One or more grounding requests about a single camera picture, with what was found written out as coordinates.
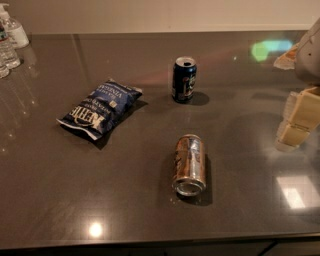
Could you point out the blue Kettle chip bag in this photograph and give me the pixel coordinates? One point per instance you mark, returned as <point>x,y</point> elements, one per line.
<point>102,109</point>

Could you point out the white pump sanitizer bottle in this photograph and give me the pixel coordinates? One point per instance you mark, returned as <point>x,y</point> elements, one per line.
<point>13,28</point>

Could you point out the clear plastic water bottle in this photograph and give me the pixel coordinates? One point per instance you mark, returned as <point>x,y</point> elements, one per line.
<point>7,52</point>

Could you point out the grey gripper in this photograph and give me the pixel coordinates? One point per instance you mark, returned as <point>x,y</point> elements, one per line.
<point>309,56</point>

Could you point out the silver gold lying can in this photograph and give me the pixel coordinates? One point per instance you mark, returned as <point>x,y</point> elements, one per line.
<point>189,166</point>

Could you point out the dark blue upright soda can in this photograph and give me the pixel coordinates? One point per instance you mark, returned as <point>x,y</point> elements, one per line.
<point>184,78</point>

